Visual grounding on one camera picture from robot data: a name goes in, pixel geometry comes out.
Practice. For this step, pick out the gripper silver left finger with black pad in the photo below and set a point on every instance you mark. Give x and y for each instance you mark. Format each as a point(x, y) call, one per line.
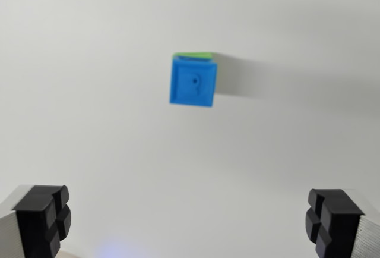
point(32, 228)

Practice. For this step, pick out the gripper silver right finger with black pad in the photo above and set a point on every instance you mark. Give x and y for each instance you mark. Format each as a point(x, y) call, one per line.
point(341, 228)

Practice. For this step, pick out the blue number cube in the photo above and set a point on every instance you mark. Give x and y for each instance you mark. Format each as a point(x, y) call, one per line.
point(193, 84)

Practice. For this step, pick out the green cube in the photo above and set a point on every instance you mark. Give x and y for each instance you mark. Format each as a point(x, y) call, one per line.
point(194, 53)

